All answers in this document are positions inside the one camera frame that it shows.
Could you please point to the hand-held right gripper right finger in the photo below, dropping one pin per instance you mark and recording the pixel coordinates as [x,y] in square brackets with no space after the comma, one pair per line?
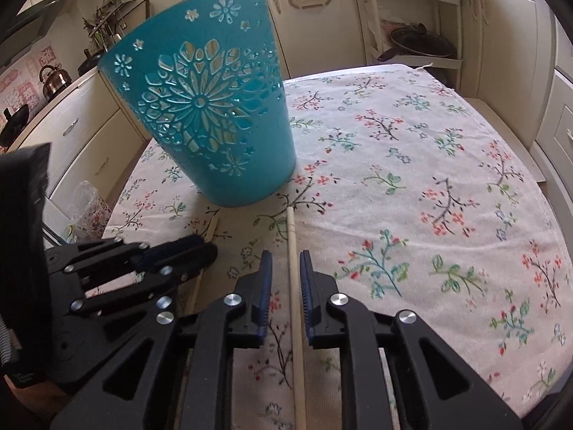
[306,286]

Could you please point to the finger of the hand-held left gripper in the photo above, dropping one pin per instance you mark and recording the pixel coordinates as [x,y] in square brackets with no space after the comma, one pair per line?
[192,251]
[170,277]

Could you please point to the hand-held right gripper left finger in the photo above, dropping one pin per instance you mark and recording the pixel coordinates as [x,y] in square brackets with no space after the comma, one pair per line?
[266,286]

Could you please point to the wooden chopstick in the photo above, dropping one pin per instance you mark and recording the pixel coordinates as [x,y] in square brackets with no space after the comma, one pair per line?
[211,230]
[293,242]

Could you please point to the teal cutout utensil holder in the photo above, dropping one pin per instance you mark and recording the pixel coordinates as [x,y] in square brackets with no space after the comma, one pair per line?
[197,98]

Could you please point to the floral plastic bag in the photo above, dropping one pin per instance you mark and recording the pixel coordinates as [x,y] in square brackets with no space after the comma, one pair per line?
[89,215]

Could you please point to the black wok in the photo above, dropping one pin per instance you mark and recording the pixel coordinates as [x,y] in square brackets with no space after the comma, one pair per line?
[13,123]

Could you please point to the cream drawer cabinet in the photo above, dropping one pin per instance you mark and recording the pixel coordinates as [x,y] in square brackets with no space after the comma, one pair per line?
[76,134]

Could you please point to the steel kettle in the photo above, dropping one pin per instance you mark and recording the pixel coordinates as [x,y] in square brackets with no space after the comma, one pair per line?
[54,81]

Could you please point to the floral tablecloth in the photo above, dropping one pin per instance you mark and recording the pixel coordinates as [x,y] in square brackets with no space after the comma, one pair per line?
[403,165]

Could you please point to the black cooking pot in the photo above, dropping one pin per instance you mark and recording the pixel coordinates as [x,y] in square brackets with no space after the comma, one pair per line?
[89,65]

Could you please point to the range hood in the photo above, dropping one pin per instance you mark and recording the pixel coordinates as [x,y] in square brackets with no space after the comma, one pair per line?
[31,22]

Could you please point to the cream sink base cabinets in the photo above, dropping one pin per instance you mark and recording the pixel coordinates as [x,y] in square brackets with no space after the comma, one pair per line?
[309,40]

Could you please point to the black lidded pan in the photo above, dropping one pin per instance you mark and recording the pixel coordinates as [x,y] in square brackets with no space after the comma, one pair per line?
[421,42]

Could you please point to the white kitchen trolley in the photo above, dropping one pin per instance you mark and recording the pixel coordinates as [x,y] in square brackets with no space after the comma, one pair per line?
[452,18]

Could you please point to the cream panelled base cabinets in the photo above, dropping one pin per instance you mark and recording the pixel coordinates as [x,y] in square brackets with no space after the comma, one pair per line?
[506,53]

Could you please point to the pink wall stickers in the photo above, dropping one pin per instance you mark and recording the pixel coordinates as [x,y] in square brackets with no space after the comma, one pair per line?
[22,80]

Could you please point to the wall utensil rack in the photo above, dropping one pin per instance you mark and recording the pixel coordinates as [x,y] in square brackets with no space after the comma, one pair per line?
[107,18]

